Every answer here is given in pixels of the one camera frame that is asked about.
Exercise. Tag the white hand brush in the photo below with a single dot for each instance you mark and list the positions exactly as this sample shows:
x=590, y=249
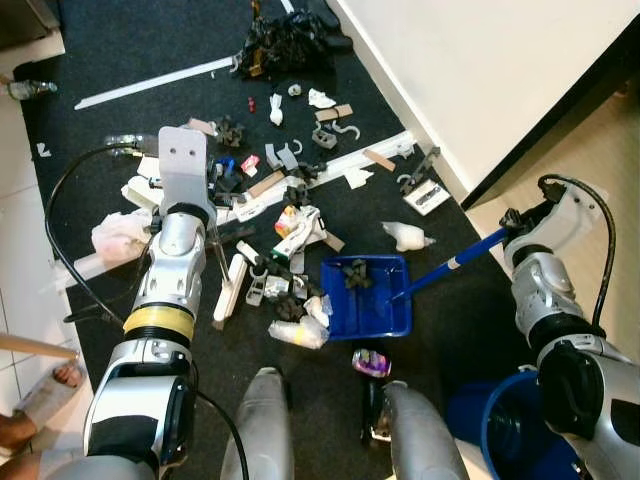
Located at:
x=230, y=290

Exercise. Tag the black scrap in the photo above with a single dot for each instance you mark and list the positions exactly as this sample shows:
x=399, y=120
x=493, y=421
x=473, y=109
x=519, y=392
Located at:
x=230, y=132
x=355, y=273

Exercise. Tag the white wrapper with yellow mark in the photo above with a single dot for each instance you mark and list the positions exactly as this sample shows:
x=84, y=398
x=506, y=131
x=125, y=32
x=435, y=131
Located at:
x=298, y=333

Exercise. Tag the shiny purple wrapper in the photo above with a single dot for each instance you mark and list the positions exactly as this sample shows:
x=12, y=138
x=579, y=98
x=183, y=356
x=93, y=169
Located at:
x=372, y=362

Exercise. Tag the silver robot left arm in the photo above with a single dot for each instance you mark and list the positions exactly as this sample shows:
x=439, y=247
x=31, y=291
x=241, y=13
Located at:
x=165, y=290

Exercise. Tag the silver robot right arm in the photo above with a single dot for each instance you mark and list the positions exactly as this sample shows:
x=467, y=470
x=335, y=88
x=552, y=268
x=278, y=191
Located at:
x=560, y=340

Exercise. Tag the red white small packet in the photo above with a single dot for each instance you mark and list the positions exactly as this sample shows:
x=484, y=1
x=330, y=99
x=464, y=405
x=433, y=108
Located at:
x=250, y=165

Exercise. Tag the grey plastic piece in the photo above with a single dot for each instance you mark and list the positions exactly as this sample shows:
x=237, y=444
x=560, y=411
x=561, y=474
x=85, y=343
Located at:
x=288, y=162
x=272, y=156

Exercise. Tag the small brown cardboard piece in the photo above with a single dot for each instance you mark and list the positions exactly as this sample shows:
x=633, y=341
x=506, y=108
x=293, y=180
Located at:
x=200, y=126

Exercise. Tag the colourful white carton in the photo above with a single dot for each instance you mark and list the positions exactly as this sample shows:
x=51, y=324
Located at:
x=292, y=222

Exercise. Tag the white plastic hook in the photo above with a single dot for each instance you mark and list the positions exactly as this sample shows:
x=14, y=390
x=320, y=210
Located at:
x=297, y=147
x=347, y=130

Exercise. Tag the small red scrap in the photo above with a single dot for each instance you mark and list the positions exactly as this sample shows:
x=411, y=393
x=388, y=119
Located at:
x=252, y=103

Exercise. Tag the twisted white tissue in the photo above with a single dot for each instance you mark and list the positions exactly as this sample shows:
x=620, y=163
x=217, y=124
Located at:
x=276, y=110

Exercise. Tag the white card package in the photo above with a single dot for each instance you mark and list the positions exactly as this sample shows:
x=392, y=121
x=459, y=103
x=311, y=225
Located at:
x=427, y=197

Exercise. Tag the black plastic tool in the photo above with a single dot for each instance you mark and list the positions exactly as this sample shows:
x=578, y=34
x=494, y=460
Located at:
x=420, y=170

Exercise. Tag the small grey lump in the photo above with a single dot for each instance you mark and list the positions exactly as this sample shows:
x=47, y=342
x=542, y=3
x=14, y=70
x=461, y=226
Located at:
x=295, y=90

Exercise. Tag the pinkish white plastic bag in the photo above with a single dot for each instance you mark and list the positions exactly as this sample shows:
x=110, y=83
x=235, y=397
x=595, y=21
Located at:
x=120, y=237

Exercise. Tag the thin white strip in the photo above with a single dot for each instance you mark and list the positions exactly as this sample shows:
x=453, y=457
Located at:
x=150, y=83

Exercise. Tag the crumpled white paper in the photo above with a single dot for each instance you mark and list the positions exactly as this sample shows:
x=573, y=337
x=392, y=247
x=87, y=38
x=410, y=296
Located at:
x=320, y=98

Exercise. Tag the brown cardboard strip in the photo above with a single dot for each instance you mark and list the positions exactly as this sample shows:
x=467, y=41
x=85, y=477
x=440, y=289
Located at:
x=333, y=113

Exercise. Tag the folded white paper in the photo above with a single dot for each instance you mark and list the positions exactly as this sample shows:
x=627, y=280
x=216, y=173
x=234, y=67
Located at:
x=355, y=178

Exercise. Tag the black trash bag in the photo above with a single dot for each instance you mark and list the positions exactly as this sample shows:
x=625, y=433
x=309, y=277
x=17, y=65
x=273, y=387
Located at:
x=285, y=45

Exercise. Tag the short brown cardboard piece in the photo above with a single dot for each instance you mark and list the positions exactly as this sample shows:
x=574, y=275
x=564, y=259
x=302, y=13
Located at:
x=378, y=158

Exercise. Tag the blue plastic bucket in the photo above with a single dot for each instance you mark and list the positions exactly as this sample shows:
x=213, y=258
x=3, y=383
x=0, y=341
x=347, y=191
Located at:
x=510, y=430

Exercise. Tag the clear plastic bottle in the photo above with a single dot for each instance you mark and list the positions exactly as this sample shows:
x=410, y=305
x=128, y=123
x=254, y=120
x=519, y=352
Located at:
x=30, y=90

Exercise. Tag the grey robot right leg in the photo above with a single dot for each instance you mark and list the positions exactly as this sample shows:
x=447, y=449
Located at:
x=425, y=440

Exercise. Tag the grey robot leg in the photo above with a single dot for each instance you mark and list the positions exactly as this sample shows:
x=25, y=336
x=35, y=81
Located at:
x=262, y=430
x=425, y=440

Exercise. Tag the grey robot left leg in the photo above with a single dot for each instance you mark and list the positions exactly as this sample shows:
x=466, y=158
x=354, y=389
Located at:
x=262, y=430

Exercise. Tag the wooden stick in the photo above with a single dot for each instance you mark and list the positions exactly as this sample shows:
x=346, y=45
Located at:
x=35, y=347

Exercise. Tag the person foot in sandal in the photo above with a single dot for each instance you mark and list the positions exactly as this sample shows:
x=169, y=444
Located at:
x=55, y=385

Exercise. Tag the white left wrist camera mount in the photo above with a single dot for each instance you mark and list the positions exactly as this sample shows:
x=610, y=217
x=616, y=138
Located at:
x=185, y=165

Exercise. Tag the black door frame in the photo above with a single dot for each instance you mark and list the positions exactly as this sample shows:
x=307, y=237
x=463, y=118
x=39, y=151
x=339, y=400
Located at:
x=560, y=115

